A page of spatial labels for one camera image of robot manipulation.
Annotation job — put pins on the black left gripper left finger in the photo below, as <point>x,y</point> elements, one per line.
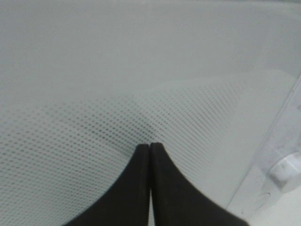
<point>127,201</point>

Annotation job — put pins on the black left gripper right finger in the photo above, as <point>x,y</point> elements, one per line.
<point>176,202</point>

